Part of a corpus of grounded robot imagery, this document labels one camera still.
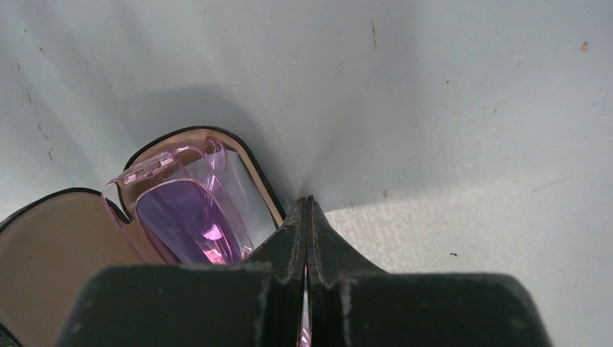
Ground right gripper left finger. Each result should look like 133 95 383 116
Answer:
57 198 307 346

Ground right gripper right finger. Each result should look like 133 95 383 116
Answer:
306 197 552 346

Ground light blue cleaning cloth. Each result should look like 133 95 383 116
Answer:
184 148 279 250

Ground pink sunglasses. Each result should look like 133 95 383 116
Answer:
102 129 312 346

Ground black glasses case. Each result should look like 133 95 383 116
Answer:
1 127 286 346

